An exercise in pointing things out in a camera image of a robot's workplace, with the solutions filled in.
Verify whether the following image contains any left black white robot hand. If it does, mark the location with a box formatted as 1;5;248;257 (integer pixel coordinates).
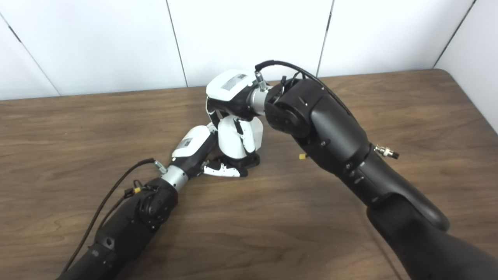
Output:
171;124;249;178

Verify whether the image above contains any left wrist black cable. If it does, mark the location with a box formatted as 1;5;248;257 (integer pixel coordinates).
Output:
60;157;168;275

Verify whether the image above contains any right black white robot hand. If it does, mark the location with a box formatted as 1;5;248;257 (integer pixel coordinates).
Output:
205;69;265;154

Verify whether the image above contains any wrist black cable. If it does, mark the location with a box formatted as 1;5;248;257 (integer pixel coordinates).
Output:
255;59;400;160
60;157;168;275

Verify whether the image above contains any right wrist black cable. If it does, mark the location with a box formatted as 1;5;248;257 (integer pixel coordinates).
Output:
255;59;400;160

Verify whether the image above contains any black plastic holder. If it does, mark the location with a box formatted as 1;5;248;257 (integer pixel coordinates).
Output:
216;152;260;172

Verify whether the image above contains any round white plastic piece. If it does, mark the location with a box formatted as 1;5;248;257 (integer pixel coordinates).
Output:
217;115;264;160

